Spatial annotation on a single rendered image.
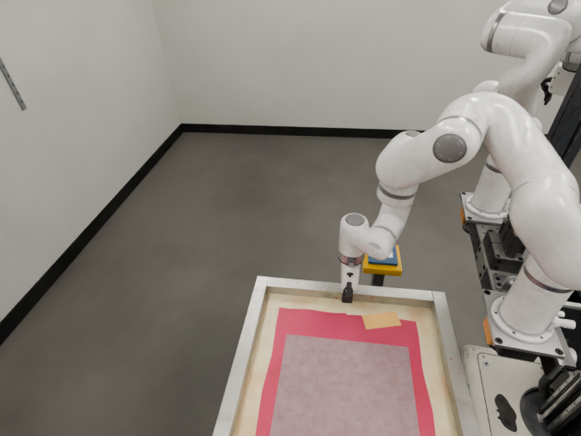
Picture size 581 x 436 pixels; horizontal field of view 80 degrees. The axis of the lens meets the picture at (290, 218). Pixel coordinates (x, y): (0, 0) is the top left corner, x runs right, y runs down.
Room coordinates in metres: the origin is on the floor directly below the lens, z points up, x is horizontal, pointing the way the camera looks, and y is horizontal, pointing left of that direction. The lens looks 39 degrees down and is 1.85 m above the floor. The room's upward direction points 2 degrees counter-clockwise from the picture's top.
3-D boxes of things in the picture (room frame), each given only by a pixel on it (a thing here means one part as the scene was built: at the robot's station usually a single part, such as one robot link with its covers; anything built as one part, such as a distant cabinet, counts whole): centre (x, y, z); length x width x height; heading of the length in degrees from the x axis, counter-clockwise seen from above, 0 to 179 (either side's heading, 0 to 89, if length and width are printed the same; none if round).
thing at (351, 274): (0.70, -0.17, 1.09); 0.10 x 0.08 x 0.11; 171
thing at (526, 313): (0.46, -0.54, 1.21); 0.16 x 0.13 x 0.15; 75
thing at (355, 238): (0.67, -0.19, 1.22); 0.15 x 0.10 x 0.11; 57
